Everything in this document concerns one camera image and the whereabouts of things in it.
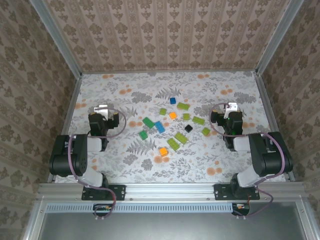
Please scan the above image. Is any aluminium frame post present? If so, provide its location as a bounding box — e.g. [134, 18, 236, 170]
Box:
[29, 0, 83, 78]
[254, 0, 306, 76]

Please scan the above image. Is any aluminium back rail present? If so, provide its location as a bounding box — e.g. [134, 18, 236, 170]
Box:
[81, 68, 258, 75]

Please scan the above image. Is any grey slotted cable duct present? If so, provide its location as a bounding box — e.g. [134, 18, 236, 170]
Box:
[46, 202, 234, 214]

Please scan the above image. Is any long aluminium mounting rail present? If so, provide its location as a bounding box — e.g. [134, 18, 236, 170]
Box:
[37, 181, 311, 201]

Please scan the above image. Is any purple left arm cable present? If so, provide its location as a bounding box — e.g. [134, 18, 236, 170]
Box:
[67, 107, 128, 221]

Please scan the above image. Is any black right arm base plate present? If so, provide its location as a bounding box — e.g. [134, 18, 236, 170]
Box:
[214, 183, 261, 201]

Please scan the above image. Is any grey metal panel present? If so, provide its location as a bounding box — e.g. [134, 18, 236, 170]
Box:
[37, 211, 308, 240]

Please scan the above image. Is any long dark green lego brick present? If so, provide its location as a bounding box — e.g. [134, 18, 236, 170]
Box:
[142, 117, 156, 129]

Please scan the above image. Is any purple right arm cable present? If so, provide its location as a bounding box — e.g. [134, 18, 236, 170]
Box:
[209, 102, 287, 221]

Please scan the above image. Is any aluminium side rail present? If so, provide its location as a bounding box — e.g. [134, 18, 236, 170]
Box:
[254, 72, 296, 182]
[46, 73, 83, 183]

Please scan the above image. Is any long blue lego brick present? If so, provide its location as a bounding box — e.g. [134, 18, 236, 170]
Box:
[154, 120, 166, 134]

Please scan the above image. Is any black cable connector board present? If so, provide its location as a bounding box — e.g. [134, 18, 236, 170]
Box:
[231, 202, 251, 217]
[93, 203, 114, 218]

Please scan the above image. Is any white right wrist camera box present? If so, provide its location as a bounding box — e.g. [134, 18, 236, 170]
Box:
[224, 101, 239, 113]

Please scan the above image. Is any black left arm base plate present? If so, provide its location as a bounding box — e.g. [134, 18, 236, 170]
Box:
[81, 184, 126, 201]

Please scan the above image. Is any floral patterned table cover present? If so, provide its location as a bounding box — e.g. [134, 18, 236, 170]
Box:
[53, 71, 287, 183]

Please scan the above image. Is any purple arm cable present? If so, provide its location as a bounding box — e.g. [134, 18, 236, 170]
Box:
[67, 107, 128, 221]
[209, 102, 287, 221]

